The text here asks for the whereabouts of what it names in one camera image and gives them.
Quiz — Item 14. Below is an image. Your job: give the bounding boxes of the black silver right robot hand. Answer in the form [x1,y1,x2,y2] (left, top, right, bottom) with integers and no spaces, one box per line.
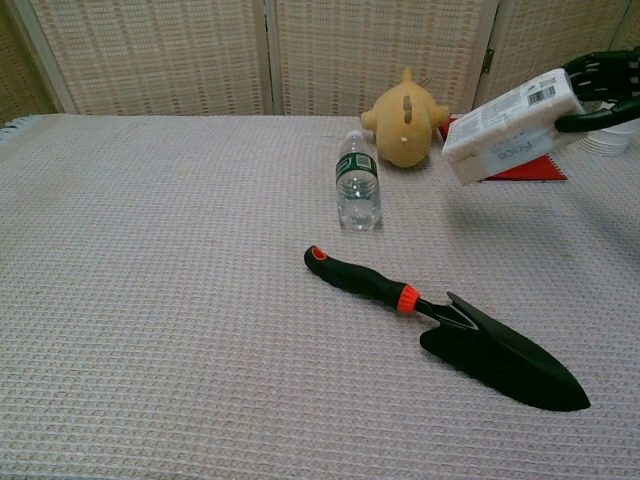
[553,46,640,134]

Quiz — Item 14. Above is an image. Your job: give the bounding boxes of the tissue pack box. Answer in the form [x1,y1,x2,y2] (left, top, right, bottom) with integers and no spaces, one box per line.
[441,68,586,188]

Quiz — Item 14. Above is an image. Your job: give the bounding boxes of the red notebook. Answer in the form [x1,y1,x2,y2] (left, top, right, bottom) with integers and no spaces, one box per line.
[438,117,569,183]

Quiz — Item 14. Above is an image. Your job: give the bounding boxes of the yellow plush toy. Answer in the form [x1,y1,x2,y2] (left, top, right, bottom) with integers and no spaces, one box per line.
[359,67,452,169]

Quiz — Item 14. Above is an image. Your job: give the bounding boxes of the clear water bottle green label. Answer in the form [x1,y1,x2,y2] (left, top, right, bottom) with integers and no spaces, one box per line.
[334,129,384,232]

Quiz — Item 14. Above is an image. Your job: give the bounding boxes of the black garden trowel orange collar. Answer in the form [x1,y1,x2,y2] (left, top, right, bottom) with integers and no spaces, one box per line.
[303,244,592,413]

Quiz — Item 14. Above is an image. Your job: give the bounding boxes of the woven folding screen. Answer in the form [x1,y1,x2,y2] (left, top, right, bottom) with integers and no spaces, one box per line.
[0,0,640,121]

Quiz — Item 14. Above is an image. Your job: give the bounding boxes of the beige woven tablecloth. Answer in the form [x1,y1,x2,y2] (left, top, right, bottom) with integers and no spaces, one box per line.
[0,113,640,480]

